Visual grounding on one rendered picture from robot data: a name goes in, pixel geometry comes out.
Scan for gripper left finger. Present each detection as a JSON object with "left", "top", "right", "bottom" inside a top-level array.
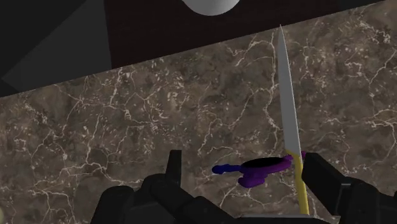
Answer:
[{"left": 90, "top": 150, "right": 237, "bottom": 224}]

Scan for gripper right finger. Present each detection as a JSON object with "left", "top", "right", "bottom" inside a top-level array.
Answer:
[{"left": 301, "top": 152, "right": 397, "bottom": 224}]

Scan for purple kitchen tool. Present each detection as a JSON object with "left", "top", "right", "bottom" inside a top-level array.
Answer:
[{"left": 211, "top": 151, "right": 307, "bottom": 189}]

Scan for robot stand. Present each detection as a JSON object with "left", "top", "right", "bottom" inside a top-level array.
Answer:
[{"left": 103, "top": 0, "right": 386, "bottom": 69}]

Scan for yellow handled knife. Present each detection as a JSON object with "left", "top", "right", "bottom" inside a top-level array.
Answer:
[{"left": 277, "top": 24, "right": 310, "bottom": 216}]

